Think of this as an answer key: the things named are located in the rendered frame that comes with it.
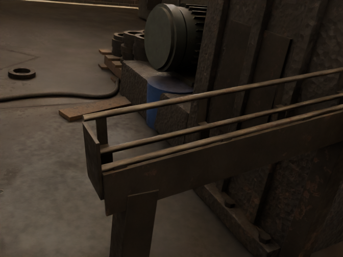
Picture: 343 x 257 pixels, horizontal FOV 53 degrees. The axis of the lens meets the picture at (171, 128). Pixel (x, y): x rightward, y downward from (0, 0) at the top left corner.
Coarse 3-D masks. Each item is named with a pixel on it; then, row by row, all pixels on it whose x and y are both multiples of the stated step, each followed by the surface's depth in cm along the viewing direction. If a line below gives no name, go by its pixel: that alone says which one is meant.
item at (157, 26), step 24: (168, 24) 184; (192, 24) 189; (168, 48) 187; (192, 48) 191; (144, 72) 217; (168, 72) 221; (192, 72) 217; (144, 96) 209; (168, 96) 185; (168, 120) 186
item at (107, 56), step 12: (120, 36) 276; (132, 36) 254; (120, 48) 265; (132, 48) 258; (144, 48) 236; (108, 60) 275; (120, 60) 267; (132, 60) 261; (144, 60) 240; (120, 72) 252
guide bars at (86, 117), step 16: (272, 80) 76; (288, 80) 77; (192, 96) 67; (208, 96) 68; (336, 96) 85; (112, 112) 60; (128, 112) 61; (272, 112) 76; (96, 128) 60; (192, 128) 68; (208, 128) 69; (128, 144) 62; (144, 144) 63; (112, 160) 62
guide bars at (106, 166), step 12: (336, 108) 77; (288, 120) 70; (300, 120) 72; (240, 132) 65; (252, 132) 67; (192, 144) 61; (204, 144) 62; (144, 156) 57; (156, 156) 58; (108, 168) 54; (120, 168) 55
